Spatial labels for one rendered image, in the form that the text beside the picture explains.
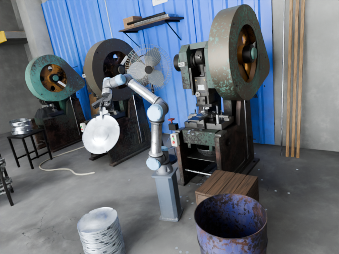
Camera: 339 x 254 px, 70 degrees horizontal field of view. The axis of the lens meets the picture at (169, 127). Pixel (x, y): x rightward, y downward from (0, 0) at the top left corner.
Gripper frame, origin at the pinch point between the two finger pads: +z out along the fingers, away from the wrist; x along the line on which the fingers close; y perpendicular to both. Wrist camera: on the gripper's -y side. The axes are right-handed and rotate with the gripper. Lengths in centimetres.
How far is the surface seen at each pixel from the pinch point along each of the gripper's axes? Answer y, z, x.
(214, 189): 76, 45, 54
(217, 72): 89, -39, 14
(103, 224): -6, 69, 33
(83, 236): -18, 77, 29
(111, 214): -3, 62, 40
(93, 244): -12, 82, 32
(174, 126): 44, -32, 84
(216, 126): 87, -22, 74
